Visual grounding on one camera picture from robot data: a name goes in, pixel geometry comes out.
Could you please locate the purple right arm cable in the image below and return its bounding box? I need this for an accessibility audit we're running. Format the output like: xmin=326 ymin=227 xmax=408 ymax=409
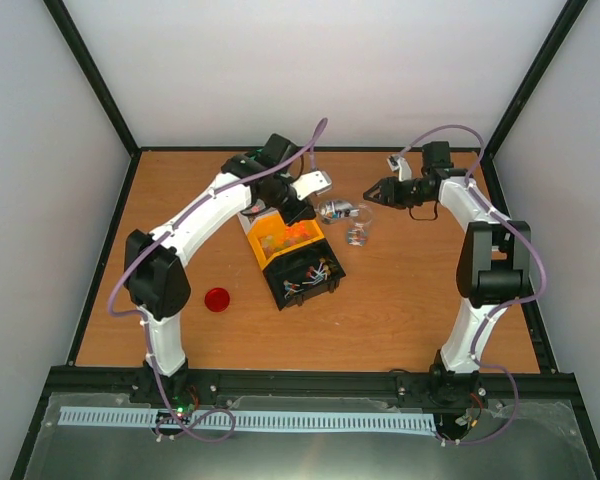
xmin=393 ymin=123 xmax=549 ymax=448

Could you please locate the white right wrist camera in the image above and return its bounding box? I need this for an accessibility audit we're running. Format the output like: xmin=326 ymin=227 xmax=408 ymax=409
xmin=387 ymin=154 xmax=412 ymax=182

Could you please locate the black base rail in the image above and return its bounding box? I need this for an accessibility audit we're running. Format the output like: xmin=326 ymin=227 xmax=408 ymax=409
xmin=41 ymin=366 xmax=584 ymax=412

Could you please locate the yellow candy bin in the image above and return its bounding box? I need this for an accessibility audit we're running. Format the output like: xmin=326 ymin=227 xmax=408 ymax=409
xmin=246 ymin=213 xmax=325 ymax=271

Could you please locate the clear plastic jar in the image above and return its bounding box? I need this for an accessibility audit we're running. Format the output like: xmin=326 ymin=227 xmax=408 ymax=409
xmin=345 ymin=203 xmax=373 ymax=247

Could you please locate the red jar lid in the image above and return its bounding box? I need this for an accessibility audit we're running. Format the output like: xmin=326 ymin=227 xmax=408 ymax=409
xmin=204 ymin=287 xmax=231 ymax=313

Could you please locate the silver metal scoop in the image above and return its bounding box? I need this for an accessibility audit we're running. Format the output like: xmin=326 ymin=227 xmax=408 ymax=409
xmin=317 ymin=199 xmax=360 ymax=225

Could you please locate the white candy bin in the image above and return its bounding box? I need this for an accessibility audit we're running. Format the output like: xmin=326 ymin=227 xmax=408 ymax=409
xmin=237 ymin=199 xmax=277 ymax=234

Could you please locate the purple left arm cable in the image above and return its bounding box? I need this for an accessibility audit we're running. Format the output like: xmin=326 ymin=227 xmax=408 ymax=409
xmin=107 ymin=117 xmax=330 ymax=444

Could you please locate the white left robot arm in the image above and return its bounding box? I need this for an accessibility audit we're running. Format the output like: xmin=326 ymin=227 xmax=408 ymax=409
xmin=121 ymin=146 xmax=332 ymax=403

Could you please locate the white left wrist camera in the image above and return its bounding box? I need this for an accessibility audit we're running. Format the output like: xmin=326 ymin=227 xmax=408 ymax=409
xmin=291 ymin=170 xmax=332 ymax=200

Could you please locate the light blue cable duct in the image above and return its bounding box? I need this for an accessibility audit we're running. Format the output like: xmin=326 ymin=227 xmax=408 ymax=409
xmin=57 ymin=406 xmax=436 ymax=436

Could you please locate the black candy bin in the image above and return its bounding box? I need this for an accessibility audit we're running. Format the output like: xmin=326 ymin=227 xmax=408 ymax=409
xmin=263 ymin=239 xmax=346 ymax=311

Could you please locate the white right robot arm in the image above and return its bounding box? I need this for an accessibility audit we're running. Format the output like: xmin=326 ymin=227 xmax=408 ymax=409
xmin=363 ymin=141 xmax=530 ymax=404

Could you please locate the black enclosure frame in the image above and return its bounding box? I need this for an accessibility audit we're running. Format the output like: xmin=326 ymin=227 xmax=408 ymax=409
xmin=11 ymin=0 xmax=587 ymax=479

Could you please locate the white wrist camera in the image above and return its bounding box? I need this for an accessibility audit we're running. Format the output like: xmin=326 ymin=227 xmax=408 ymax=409
xmin=387 ymin=154 xmax=412 ymax=182
xmin=291 ymin=170 xmax=332 ymax=200

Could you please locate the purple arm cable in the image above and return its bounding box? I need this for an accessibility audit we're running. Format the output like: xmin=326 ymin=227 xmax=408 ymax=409
xmin=107 ymin=117 xmax=330 ymax=444
xmin=393 ymin=123 xmax=549 ymax=448

